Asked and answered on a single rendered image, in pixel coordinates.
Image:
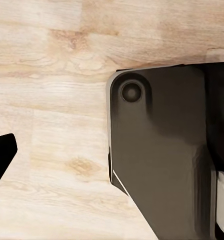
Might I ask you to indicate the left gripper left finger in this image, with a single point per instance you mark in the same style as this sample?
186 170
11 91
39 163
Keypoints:
8 150

